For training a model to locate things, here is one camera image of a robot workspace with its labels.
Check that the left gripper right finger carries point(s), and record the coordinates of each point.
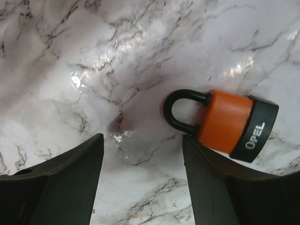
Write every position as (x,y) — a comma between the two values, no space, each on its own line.
(224,192)

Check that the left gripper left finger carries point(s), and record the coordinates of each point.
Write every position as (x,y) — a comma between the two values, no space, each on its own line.
(59,191)

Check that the orange black padlock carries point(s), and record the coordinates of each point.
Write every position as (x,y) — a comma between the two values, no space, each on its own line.
(233,124)

